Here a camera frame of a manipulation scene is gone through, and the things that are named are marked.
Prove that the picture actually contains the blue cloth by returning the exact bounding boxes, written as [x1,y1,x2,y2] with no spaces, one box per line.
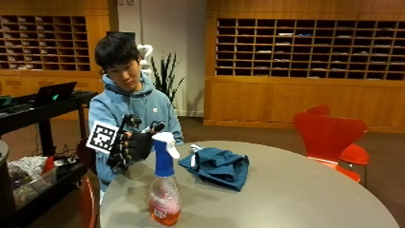
[177,145,250,193]

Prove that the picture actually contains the black laptop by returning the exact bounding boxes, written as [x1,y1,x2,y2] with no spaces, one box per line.
[32,81,78,107]

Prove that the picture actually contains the spray bottle with orange liquid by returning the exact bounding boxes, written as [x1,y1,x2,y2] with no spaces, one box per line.
[148,131,184,227]

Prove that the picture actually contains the green plant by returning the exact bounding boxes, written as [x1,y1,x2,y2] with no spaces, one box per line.
[149,51,186,107]

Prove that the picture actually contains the white marker cube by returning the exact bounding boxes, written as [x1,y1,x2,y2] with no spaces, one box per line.
[85,120,120,155]

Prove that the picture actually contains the red small item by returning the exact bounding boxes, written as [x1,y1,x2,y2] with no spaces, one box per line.
[40,155,57,175]

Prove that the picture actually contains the black cart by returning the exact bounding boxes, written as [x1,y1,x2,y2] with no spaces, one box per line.
[0,89,100,221]

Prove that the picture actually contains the dark red chair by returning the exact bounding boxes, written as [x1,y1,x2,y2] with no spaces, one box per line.
[76,137,98,175]

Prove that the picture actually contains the wide wooden pigeonhole cabinet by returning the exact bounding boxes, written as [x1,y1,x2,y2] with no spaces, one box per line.
[202,0,405,134]

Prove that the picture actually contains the the person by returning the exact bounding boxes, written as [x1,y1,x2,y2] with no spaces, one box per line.
[88,31,186,194]

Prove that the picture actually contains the white fabric strip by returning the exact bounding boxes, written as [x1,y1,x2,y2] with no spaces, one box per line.
[189,143,206,168]

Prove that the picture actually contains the clear plastic bin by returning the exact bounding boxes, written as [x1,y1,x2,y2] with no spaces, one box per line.
[6,156,58,208]

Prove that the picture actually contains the black cables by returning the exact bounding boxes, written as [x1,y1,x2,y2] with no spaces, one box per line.
[53,143,81,167]

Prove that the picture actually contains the white sculpture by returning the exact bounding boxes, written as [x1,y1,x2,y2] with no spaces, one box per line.
[136,44,154,76]

